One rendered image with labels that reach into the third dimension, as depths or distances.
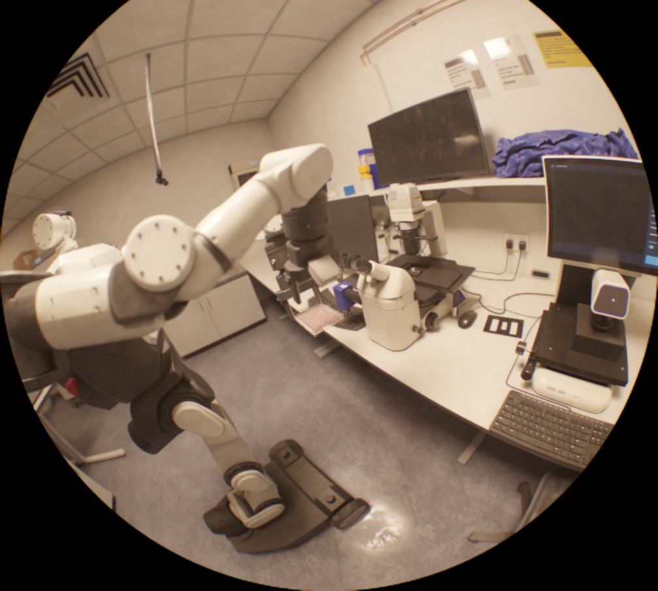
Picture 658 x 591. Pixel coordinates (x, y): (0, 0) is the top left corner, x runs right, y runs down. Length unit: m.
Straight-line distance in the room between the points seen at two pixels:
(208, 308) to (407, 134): 2.47
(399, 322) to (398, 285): 0.13
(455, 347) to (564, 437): 0.49
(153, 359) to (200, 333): 2.29
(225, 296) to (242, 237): 2.37
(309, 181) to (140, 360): 0.44
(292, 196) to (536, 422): 0.73
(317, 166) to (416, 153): 0.97
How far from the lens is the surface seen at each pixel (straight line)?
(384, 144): 1.42
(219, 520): 1.21
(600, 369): 0.76
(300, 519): 1.24
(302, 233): 0.38
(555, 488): 0.99
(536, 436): 0.67
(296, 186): 0.31
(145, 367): 0.49
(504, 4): 1.59
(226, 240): 0.26
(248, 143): 3.41
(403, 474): 1.38
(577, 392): 0.75
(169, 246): 0.23
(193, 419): 0.60
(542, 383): 0.73
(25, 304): 0.35
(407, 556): 1.34
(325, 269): 0.39
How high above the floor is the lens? 1.33
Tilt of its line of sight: 18 degrees down
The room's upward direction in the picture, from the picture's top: 15 degrees counter-clockwise
